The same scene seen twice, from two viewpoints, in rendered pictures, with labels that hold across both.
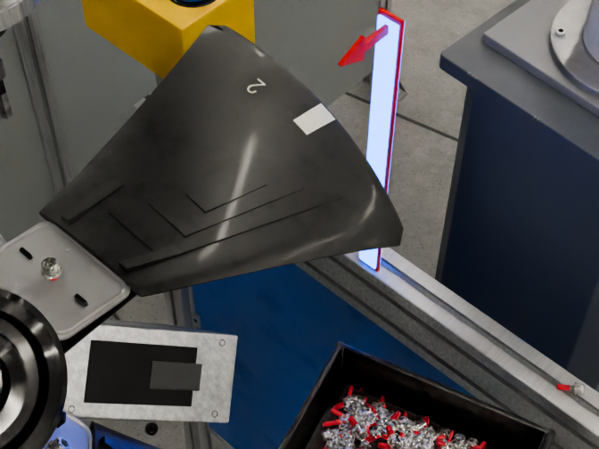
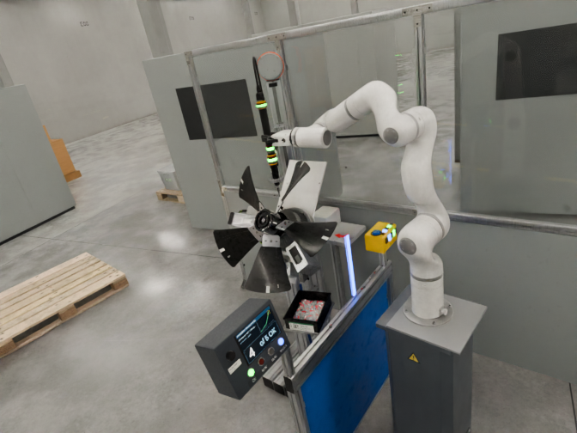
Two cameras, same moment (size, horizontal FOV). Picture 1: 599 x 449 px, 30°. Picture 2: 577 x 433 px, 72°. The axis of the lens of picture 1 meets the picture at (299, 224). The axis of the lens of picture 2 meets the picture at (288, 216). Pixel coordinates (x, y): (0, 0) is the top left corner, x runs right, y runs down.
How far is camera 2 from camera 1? 1.71 m
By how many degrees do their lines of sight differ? 71
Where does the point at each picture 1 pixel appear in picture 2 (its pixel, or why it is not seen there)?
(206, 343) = (304, 259)
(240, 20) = (379, 244)
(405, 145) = (557, 410)
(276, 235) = (300, 240)
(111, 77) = (448, 285)
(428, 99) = not seen: outside the picture
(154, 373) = (296, 256)
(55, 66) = not seen: hidden behind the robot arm
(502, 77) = (406, 293)
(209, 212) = (300, 232)
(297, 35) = (532, 333)
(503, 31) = not seen: hidden behind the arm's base
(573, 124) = (396, 306)
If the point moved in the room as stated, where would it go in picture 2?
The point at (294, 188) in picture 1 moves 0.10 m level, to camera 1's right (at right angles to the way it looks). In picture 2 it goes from (309, 239) to (312, 249)
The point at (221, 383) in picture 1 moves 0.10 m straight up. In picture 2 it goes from (300, 266) to (298, 249)
